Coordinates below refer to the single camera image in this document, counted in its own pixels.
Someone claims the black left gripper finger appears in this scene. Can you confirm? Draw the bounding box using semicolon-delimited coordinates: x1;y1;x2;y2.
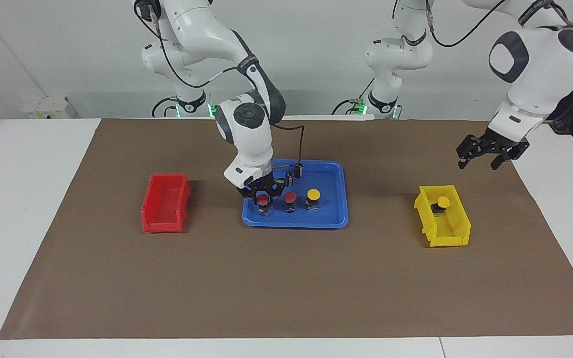
489;147;519;171
457;133;489;171

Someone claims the blue plastic tray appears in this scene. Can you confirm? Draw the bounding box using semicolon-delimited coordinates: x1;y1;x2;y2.
242;159;349;230

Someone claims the red plastic storage bin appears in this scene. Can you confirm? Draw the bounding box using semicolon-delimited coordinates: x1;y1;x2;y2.
141;173;191;233

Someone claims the yellow plastic storage bin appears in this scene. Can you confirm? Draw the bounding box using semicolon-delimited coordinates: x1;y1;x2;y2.
413;185;471;248

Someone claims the brown paper table mat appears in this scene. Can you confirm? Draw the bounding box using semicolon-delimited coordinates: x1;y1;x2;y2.
0;118;573;340

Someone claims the small white box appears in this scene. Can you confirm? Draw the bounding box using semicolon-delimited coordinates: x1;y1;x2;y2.
22;96;72;120

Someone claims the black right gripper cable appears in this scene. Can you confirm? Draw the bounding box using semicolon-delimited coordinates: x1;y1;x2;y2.
135;0;306;175

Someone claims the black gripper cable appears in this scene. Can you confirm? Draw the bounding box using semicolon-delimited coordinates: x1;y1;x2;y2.
423;0;573;48
135;0;306;175

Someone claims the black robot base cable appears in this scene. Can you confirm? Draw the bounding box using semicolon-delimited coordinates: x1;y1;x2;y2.
151;95;180;118
331;79;373;116

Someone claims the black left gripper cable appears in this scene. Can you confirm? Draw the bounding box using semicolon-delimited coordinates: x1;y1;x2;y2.
423;0;573;48

